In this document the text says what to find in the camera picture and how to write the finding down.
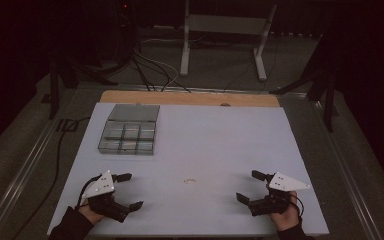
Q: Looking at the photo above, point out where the metal floor rail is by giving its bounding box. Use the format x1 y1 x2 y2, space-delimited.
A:
308 99 383 240
0 87 81 240

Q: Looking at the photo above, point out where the right hand-held gripper black cable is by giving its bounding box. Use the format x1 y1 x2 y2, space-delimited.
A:
288 192 305 218

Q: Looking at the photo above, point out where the black floor cable bundle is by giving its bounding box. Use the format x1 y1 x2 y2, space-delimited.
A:
130 49 192 94

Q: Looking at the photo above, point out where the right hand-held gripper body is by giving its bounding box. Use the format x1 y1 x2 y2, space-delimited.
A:
247 171 312 217

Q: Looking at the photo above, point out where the white metal stand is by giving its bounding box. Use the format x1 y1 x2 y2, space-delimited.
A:
179 0 278 82

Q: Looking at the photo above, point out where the white floor cable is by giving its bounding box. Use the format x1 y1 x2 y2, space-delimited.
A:
136 37 180 92

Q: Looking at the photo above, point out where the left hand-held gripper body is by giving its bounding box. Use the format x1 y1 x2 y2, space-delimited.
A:
80 170 130 224

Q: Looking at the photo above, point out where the hand-held gripper black cable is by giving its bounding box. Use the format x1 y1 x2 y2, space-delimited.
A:
75 173 104 210
288 192 305 218

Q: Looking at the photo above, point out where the person's right hand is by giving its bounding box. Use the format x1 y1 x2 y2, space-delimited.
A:
267 190 302 233

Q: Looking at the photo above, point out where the long black floor cable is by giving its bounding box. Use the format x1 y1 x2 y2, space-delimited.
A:
11 116 92 240

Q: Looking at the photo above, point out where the left hand-held gripper black cable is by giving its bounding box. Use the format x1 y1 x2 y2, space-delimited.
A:
75 173 104 210

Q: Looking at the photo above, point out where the clear plastic compartment box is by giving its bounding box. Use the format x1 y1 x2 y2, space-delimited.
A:
97 103 161 156

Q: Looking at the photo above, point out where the black metal stand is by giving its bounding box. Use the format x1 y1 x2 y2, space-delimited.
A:
47 49 118 121
269 33 341 133

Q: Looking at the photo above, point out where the person's left hand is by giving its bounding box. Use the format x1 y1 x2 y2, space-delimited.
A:
77 201 106 226

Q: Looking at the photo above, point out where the dark device with red light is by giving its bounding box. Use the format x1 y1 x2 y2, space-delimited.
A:
112 0 138 33

